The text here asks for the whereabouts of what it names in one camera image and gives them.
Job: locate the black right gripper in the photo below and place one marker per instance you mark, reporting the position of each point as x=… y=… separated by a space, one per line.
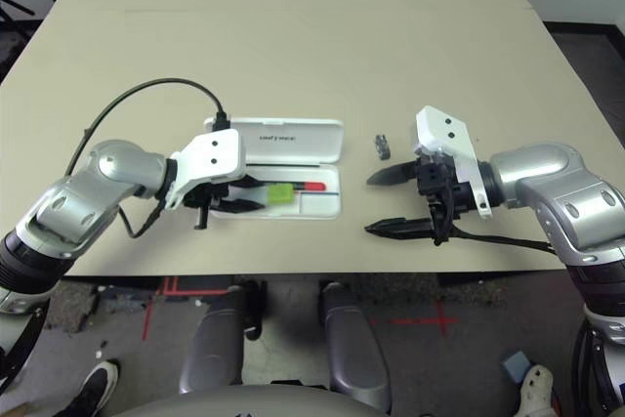
x=439 y=182

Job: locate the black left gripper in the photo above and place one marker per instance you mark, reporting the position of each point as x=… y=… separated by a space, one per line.
x=205 y=197

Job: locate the translucent highlighter with green cap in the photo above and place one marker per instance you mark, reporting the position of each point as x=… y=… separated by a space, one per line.
x=279 y=194

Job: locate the small black binder clip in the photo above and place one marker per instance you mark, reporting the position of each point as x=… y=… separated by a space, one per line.
x=382 y=146

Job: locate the red and black marker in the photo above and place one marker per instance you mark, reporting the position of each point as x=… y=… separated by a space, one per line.
x=312 y=186

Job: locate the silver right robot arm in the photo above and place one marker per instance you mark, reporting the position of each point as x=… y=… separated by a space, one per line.
x=537 y=168

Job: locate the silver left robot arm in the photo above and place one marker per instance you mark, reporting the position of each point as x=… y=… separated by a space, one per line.
x=112 y=163

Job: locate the white plastic pencil case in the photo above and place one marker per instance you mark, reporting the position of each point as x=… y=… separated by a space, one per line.
x=303 y=143

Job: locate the grey left robot leg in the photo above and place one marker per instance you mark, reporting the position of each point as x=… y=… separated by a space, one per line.
x=212 y=339

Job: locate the grey robot leg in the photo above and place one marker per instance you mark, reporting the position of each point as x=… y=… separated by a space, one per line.
x=354 y=348
x=212 y=339

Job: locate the grey right robot leg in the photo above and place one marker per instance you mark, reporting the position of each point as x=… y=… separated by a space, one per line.
x=354 y=348

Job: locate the blue foam block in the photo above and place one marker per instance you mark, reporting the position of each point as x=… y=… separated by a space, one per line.
x=516 y=365

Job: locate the dark foam floor piece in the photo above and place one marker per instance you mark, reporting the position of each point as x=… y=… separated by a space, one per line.
x=73 y=307

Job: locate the grey robot torso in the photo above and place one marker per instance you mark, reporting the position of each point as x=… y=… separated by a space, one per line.
x=244 y=402

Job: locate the black sneaker with white sole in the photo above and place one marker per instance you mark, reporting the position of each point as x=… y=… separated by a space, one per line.
x=93 y=387

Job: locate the black tripod rod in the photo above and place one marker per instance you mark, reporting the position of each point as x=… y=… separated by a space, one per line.
x=14 y=4

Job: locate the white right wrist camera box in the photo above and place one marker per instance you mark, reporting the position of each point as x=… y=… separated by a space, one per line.
x=439 y=129

